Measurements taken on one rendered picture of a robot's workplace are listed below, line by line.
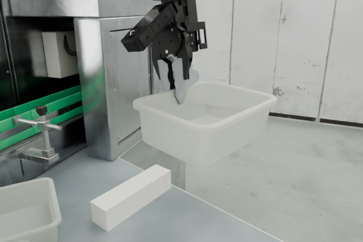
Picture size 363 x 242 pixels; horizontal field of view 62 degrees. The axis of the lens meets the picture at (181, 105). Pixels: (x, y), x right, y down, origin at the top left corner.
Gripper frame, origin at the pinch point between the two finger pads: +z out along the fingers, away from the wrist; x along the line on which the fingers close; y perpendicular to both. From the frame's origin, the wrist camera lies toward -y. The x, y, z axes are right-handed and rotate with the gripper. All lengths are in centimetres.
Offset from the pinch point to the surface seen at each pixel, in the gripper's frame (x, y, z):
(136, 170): 38, 17, 30
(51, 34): 76, 16, -20
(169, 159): 67, 61, 47
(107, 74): 43.7, 15.8, -3.1
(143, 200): 21.7, 5.5, 30.4
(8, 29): 76, 1, -22
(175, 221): 11.5, 6.4, 34.0
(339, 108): 47, 308, 79
